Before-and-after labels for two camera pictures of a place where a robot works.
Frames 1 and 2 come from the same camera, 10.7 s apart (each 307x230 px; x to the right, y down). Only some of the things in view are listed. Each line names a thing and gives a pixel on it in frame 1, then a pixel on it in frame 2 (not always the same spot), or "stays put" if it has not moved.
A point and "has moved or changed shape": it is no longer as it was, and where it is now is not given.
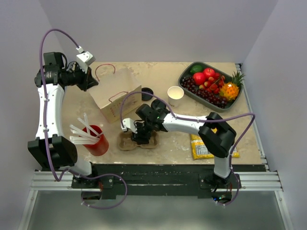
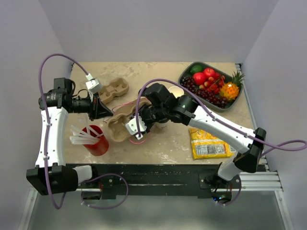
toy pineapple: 229,91 stays put
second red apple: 199,78 stays put
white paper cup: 175,93 has moved or changed shape
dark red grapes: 210,97 stays put
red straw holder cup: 100,148 stays put
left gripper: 88,80 → 97,109
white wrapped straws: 85,136 stays put
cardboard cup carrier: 125,143 → 116,124
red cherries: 213,84 stays put
